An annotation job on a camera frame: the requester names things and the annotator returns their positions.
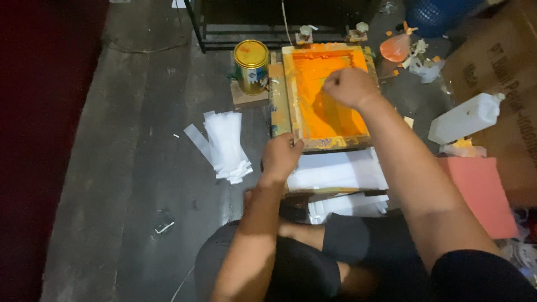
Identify person's right hand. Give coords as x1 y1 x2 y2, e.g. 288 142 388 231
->
322 68 381 110

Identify person's black shorts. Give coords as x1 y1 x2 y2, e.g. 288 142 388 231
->
195 212 433 302

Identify blue mesh bag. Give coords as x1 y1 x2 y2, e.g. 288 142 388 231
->
404 0 487 38

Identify wooden screen printing frame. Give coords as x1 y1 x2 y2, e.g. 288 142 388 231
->
268 43 380 152

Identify small cardboard piece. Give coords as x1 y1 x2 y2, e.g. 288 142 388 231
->
230 80 270 105

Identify stack of white paper sheets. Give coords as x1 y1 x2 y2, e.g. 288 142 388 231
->
287 149 389 193

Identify white cord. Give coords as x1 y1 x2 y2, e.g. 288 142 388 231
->
281 0 293 46

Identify gold paint can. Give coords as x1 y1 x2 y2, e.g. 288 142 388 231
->
233 40 270 96

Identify pink foam sheet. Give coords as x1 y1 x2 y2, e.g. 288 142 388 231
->
436 157 519 240

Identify pile of white paper strips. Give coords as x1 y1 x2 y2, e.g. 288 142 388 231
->
184 111 254 185

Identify yellow-stained plastic bag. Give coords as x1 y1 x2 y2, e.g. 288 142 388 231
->
439 138 487 158

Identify orange-stained squeegee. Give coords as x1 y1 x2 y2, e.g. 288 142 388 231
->
311 89 350 135

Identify person's left hand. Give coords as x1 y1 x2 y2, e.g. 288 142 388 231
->
261 133 305 183

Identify crumpled white plastic scraps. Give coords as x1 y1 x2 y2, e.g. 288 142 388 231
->
401 39 445 84

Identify orange plastic bag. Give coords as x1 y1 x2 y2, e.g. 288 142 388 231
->
380 22 419 63

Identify brown cardboard box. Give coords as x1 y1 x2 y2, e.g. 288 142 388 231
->
441 0 537 206

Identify black metal rack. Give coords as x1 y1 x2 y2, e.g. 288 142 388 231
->
184 0 382 54

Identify white plastic jug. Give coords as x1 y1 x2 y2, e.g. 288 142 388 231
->
428 93 506 145

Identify wooden printing base board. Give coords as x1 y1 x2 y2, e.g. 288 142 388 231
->
282 145 391 210

